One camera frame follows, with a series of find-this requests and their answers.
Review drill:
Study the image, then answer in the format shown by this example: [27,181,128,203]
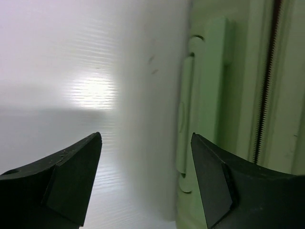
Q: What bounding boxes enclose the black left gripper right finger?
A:
[191,133,305,229]

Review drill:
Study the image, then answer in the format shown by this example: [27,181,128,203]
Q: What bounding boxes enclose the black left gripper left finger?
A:
[0,132,102,229]

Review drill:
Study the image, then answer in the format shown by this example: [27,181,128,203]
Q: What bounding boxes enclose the green suitcase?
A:
[176,0,305,229]

